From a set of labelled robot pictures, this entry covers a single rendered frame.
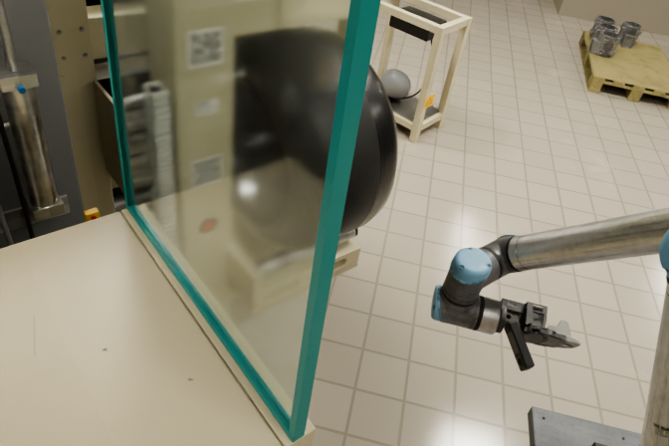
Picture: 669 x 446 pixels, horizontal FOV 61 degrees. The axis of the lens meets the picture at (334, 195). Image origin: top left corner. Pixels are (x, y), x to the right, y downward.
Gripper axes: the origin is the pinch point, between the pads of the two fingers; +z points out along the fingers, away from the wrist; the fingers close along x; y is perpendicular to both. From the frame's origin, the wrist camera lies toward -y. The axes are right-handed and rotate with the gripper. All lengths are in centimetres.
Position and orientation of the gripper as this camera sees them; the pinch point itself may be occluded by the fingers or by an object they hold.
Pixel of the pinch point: (574, 345)
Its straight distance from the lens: 160.2
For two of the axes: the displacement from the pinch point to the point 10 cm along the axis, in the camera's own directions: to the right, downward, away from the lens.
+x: -0.6, 5.0, 8.6
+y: 2.4, -8.3, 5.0
